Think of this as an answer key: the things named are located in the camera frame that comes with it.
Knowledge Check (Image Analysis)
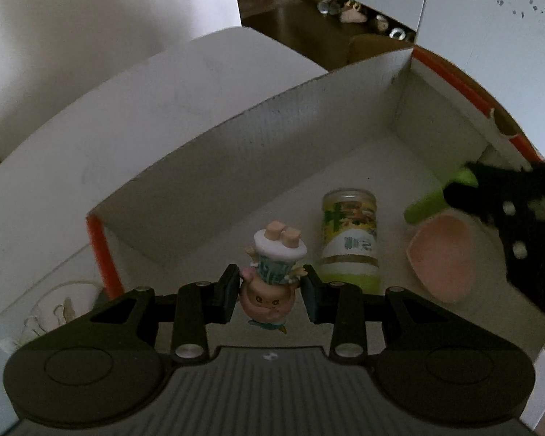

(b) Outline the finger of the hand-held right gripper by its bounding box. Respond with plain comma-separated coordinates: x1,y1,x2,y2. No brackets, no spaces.
466,150,545,191
442,181,545,328

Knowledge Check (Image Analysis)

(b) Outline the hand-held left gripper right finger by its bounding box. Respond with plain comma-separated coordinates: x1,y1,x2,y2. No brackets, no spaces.
302,264,444,364

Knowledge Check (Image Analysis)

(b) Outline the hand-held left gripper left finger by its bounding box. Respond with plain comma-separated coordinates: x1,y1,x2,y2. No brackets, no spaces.
89,264,241,363

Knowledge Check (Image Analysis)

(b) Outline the pink pig chef figurine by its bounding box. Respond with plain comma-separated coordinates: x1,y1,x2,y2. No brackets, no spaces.
238,221,309,334

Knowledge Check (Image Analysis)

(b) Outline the white cardboard box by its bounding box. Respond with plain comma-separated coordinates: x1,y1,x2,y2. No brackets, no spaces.
86,47,545,364

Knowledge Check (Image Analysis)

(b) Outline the clear jar with green lid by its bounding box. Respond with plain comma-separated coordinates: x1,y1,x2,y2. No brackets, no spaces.
320,189,383,295

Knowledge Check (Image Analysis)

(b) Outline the clear glass cup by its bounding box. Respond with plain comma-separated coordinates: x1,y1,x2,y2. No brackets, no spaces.
22,280,101,347

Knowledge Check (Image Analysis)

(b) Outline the pink fluffy slipper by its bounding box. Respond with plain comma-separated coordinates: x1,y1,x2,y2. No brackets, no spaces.
340,2,370,24

